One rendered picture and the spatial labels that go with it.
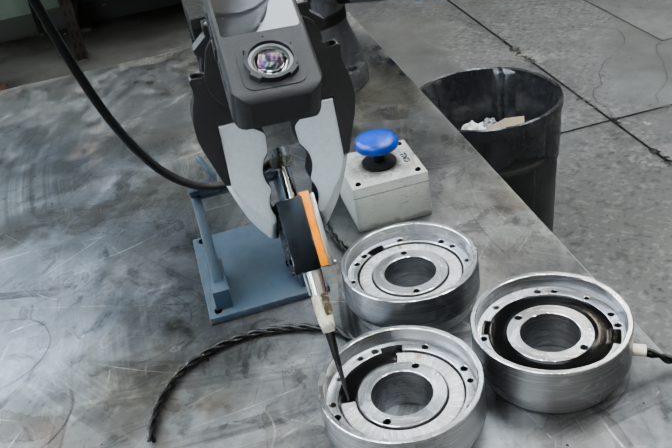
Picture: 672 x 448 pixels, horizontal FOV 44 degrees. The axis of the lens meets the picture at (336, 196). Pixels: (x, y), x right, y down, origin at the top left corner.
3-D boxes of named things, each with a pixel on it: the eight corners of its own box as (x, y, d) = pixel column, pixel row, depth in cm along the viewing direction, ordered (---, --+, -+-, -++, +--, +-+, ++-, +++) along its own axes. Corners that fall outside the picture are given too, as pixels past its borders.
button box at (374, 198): (433, 213, 76) (428, 166, 73) (359, 232, 75) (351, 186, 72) (406, 174, 83) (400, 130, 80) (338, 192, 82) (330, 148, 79)
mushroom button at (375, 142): (409, 186, 76) (403, 138, 73) (367, 197, 75) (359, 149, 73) (396, 167, 79) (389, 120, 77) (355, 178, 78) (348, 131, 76)
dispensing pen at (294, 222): (330, 412, 50) (256, 147, 51) (322, 402, 54) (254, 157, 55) (365, 401, 50) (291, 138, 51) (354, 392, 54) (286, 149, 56)
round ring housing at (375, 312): (509, 298, 64) (507, 254, 62) (407, 366, 59) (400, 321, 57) (419, 247, 71) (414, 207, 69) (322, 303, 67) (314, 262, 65)
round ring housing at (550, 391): (463, 413, 54) (458, 366, 52) (484, 311, 63) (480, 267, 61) (633, 429, 51) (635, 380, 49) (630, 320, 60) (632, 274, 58)
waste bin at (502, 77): (591, 274, 192) (592, 107, 171) (455, 312, 188) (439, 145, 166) (527, 205, 221) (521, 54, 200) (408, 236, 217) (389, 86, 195)
